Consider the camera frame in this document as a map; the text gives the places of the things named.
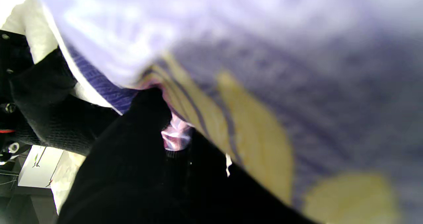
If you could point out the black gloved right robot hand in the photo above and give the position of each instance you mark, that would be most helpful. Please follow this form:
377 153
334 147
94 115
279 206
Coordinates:
49 111

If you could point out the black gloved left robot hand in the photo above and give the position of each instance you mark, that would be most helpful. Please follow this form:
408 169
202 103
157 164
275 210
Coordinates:
132 184

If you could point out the white pillow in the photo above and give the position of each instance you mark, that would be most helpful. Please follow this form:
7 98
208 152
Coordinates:
39 35

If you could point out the purple floral pillowcase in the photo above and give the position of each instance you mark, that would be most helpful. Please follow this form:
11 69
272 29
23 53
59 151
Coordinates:
264 85

